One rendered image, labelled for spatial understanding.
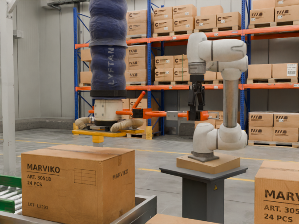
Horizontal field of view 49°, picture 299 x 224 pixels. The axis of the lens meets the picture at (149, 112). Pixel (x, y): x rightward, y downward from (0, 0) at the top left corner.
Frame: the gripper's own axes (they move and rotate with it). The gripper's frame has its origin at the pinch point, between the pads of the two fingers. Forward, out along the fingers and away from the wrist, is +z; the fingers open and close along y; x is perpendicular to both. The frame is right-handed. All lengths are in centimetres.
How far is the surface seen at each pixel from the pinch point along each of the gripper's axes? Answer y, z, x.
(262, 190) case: 6.5, 32.8, 35.7
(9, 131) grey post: -113, 40, -346
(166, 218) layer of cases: -18, 67, -29
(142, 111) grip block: 5.1, -0.8, -30.8
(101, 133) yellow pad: 16, 12, -52
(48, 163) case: 27, 31, -85
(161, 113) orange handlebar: 3.4, -0.1, -19.3
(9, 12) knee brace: -117, -126, -345
